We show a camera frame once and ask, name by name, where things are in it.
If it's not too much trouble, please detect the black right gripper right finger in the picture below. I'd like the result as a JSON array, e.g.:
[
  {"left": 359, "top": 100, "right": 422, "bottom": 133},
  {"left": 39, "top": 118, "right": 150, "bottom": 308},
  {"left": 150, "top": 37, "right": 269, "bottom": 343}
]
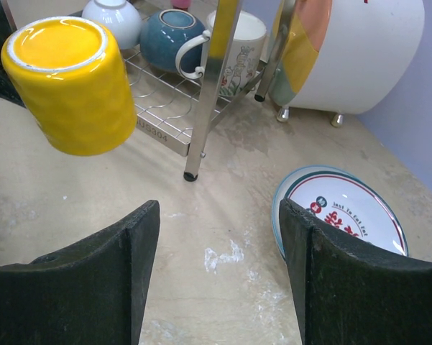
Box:
[{"left": 279, "top": 199, "right": 432, "bottom": 344}]

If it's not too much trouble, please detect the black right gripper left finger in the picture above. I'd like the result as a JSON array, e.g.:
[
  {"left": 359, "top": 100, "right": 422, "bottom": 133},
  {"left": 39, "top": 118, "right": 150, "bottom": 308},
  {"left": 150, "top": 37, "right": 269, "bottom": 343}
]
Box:
[{"left": 0, "top": 200, "right": 160, "bottom": 344}]

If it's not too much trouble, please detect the yellow translucent mug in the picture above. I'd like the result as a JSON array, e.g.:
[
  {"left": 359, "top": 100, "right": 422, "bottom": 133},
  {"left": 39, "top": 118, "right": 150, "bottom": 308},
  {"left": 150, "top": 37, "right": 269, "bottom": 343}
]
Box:
[{"left": 1, "top": 16, "right": 137, "bottom": 156}]

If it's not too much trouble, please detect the white plate with red characters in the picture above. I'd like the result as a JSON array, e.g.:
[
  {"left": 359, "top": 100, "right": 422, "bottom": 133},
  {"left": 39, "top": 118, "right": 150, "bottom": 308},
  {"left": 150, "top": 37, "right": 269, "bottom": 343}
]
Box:
[{"left": 272, "top": 166, "right": 409, "bottom": 256}]

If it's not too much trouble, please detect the plain white bowl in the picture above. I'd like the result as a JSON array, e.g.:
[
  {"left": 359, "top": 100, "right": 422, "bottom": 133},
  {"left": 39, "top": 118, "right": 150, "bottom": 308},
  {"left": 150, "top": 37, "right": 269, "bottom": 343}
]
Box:
[{"left": 82, "top": 0, "right": 142, "bottom": 50}]

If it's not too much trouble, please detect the dark blue ceramic bowl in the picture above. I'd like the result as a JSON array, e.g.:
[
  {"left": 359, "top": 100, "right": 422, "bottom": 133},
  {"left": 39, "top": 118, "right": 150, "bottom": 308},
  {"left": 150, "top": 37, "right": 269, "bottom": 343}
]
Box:
[{"left": 139, "top": 9, "right": 206, "bottom": 73}]

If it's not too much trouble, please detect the stainless steel dish rack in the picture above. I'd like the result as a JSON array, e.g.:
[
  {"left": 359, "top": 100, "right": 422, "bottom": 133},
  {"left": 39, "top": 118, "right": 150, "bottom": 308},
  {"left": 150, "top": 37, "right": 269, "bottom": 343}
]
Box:
[{"left": 0, "top": 0, "right": 299, "bottom": 181}]

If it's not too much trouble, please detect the yellow plastic dish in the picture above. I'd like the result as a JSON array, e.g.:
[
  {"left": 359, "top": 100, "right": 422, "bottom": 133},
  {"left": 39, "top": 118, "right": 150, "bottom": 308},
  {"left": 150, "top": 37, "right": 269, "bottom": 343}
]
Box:
[{"left": 282, "top": 12, "right": 319, "bottom": 94}]

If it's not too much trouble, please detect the cream mug in rack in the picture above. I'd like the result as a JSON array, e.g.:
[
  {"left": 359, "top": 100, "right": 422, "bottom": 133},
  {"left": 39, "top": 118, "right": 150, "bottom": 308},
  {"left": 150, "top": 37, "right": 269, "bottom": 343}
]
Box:
[{"left": 175, "top": 10, "right": 267, "bottom": 97}]

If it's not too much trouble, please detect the teal rimmed plate underneath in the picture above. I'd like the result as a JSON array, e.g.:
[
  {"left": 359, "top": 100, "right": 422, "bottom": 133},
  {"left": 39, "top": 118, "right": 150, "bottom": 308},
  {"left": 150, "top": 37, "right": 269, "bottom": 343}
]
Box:
[{"left": 271, "top": 165, "right": 354, "bottom": 260}]

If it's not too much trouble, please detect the pink plastic cup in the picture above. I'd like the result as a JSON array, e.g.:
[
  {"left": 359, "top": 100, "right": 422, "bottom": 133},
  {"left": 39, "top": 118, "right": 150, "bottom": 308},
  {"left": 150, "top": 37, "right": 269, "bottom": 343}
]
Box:
[{"left": 170, "top": 0, "right": 192, "bottom": 11}]

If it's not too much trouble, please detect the large cream bowl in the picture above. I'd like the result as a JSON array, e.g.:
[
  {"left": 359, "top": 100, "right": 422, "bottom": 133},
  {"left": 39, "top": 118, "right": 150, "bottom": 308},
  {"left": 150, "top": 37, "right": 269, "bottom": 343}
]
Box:
[{"left": 269, "top": 1, "right": 425, "bottom": 127}]

